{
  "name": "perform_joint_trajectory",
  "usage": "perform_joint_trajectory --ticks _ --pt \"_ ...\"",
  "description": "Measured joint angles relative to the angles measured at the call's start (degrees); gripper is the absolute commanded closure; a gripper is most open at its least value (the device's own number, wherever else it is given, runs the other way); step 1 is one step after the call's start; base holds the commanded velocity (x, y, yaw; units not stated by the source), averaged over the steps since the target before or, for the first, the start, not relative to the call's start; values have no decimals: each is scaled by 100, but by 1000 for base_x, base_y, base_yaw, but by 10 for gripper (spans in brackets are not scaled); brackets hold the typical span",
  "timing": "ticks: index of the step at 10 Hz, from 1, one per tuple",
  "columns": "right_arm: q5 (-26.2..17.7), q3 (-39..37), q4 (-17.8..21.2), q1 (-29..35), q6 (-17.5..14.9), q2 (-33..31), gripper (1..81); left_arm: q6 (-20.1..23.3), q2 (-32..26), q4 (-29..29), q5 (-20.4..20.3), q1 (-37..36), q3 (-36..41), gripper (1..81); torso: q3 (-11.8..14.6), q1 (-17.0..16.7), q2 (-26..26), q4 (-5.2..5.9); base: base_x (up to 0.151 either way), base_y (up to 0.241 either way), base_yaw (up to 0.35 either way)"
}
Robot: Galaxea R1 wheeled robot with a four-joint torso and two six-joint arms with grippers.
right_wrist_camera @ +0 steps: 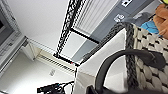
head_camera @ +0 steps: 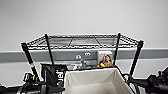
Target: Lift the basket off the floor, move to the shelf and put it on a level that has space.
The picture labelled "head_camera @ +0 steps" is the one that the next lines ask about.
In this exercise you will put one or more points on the pale woven basket white lining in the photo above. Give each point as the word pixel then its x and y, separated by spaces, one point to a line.
pixel 96 81

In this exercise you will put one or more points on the black bag white print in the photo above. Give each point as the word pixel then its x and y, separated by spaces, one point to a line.
pixel 53 75

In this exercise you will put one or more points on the white wall socket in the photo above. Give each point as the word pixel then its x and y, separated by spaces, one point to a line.
pixel 87 53
pixel 78 56

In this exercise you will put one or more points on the long grey wall band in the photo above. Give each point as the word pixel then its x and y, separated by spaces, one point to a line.
pixel 13 56

